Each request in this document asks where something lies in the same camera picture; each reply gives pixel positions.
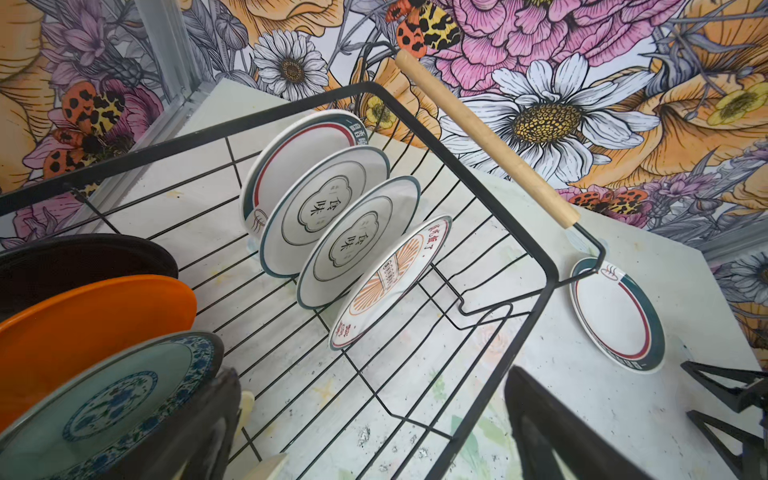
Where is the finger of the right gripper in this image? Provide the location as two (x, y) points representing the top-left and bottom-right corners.
(687, 410), (767, 480)
(681, 361), (767, 413)

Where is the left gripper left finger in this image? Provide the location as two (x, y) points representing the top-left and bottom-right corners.
(101, 369), (241, 479)

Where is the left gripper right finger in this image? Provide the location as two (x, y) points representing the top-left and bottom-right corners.
(504, 366), (649, 479)

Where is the white plate red green rim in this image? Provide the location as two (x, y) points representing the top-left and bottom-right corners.
(569, 257), (666, 374)

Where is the black wire dish rack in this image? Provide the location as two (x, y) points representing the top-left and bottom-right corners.
(1, 80), (575, 479)

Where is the white plate orange sunburst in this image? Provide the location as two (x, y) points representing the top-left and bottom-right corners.
(329, 215), (453, 351)

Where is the teal patterned plate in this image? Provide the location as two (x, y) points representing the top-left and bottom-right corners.
(1, 331), (223, 479)

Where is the black plate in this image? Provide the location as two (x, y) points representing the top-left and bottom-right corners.
(1, 233), (179, 320)

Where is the white plate teal rim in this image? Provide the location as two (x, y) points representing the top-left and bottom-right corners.
(296, 175), (422, 309)
(259, 145), (390, 278)

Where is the white plate red green band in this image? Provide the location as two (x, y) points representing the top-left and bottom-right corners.
(239, 109), (368, 239)

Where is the far wooden rack handle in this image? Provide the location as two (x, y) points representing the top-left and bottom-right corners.
(395, 51), (581, 229)

